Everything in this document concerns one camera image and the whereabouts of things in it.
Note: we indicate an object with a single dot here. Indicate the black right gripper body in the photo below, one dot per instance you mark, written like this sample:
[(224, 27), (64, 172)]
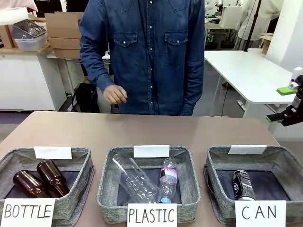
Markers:
[(298, 101)]

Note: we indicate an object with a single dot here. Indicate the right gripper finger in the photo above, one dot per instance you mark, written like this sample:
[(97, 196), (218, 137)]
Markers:
[(287, 91), (292, 117)]

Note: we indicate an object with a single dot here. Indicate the crushed dark drink can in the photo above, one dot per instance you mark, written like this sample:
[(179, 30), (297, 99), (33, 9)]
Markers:
[(245, 186)]

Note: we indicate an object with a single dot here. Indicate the small blue-capped water bottle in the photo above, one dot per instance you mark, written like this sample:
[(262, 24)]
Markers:
[(168, 182)]

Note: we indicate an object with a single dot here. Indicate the large clear plastic bottle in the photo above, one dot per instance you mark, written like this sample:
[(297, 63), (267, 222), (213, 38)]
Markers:
[(135, 179)]

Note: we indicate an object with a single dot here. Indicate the brown glass bottle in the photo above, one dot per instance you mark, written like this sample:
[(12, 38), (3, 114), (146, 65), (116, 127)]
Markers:
[(50, 175), (26, 184)]

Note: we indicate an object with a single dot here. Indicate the person's left forearm denim sleeve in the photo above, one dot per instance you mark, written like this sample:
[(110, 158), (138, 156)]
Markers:
[(193, 94)]

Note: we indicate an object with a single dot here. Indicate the person's right forearm denim sleeve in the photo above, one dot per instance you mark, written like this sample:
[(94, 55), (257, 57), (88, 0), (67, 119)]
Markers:
[(98, 73)]

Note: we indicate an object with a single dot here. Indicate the paper label CAN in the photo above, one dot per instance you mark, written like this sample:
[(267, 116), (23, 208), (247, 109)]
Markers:
[(260, 212)]

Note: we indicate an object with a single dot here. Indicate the grey fabric basket can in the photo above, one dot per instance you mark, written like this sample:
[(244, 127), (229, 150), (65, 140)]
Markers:
[(213, 189)]

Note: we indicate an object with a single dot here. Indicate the grey fabric basket plastic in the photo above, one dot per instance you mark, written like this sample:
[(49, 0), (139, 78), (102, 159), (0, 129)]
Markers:
[(106, 189)]

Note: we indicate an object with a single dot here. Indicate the grey fabric basket bottle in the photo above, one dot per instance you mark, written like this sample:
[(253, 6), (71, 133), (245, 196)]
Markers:
[(78, 189)]

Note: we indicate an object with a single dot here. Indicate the person's right hand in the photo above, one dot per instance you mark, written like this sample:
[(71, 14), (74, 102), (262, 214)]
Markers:
[(115, 94)]

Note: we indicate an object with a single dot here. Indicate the large white table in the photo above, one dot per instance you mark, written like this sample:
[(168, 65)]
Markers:
[(248, 71)]

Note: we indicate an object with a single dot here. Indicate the blank white card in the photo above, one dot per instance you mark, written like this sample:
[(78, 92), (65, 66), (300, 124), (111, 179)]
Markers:
[(53, 152), (248, 149), (151, 151)]

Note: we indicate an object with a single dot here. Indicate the black tripod pole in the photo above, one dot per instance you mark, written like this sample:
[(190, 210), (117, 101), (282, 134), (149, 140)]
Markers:
[(255, 23)]

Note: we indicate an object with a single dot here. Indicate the person in white coat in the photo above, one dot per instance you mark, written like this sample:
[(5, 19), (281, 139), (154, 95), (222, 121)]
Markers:
[(245, 26)]

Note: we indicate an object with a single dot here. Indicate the white box appliance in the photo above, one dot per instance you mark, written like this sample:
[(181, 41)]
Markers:
[(230, 16)]

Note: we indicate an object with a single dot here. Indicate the light wooden desk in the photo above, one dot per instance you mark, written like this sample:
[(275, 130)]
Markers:
[(217, 26)]

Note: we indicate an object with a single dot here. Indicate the person in denim shirt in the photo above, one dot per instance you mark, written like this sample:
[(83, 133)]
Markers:
[(154, 59)]

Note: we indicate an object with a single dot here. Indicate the paper label PLASTIC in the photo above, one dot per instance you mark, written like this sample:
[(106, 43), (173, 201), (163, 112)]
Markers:
[(151, 215)]

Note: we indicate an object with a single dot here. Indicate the person in black trousers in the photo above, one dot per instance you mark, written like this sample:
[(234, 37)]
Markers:
[(83, 69)]

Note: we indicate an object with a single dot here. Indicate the small white table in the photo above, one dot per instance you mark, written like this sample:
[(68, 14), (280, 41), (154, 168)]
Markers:
[(71, 59)]

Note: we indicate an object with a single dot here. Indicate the flat cardboard box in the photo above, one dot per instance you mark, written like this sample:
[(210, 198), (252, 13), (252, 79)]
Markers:
[(64, 43), (66, 53)]

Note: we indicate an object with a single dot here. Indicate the large open cardboard box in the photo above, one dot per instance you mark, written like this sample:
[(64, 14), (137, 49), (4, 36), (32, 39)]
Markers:
[(64, 26)]

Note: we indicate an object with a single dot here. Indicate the translucent plastic tub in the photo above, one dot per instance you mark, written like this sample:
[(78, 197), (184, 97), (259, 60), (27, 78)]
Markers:
[(30, 43)]

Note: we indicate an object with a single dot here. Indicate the white cabinet wooden top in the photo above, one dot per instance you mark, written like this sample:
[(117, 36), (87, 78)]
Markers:
[(23, 78)]

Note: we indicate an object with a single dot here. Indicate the clear plastic container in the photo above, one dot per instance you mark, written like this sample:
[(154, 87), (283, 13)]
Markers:
[(28, 29)]

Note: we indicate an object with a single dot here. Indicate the paper label BOTTLE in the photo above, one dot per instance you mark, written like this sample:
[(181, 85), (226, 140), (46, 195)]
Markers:
[(26, 211)]

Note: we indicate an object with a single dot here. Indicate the white foam sheet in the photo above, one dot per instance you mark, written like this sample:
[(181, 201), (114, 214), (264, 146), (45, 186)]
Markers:
[(11, 16)]

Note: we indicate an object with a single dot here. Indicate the small brown cardboard box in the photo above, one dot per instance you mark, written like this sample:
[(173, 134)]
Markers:
[(7, 36)]

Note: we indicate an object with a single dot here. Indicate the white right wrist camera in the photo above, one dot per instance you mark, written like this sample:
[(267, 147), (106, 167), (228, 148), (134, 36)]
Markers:
[(297, 74)]

